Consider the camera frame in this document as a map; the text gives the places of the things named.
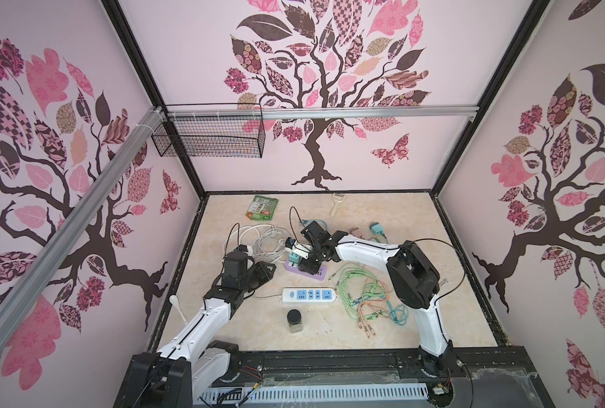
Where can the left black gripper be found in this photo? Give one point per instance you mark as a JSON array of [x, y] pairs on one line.
[[264, 272]]

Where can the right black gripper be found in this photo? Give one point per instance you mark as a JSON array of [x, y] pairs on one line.
[[305, 267]]

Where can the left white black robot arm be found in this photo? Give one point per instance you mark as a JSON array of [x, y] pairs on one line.
[[178, 373]]

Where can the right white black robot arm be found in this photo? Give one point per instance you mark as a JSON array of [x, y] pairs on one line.
[[414, 278]]

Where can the pink charger plug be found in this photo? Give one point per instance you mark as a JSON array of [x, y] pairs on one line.
[[356, 232]]

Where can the dark teal charger plug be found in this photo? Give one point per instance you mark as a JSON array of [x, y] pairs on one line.
[[377, 230]]

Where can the white blue power strip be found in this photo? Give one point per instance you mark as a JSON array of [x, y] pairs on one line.
[[308, 295]]

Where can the beige vegetable peeler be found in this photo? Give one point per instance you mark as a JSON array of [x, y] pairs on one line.
[[337, 199]]

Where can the black lid glass jar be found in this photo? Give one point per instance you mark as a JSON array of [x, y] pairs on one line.
[[294, 320]]

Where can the green snack packet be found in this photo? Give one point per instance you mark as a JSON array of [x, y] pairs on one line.
[[262, 208]]

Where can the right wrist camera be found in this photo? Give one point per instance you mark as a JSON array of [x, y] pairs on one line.
[[299, 249]]

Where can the black wire basket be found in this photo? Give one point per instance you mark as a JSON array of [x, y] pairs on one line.
[[212, 130]]

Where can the white slotted cable duct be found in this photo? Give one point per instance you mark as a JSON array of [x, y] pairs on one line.
[[279, 395]]

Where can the rear aluminium rail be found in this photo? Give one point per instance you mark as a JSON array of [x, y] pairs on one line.
[[328, 113]]

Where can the aluminium rail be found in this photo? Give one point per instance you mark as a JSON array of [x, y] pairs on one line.
[[328, 113], [15, 307]]

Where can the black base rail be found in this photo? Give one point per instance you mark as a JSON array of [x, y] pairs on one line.
[[254, 366]]

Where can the left aluminium rail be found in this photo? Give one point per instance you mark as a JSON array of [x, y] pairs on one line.
[[15, 307]]

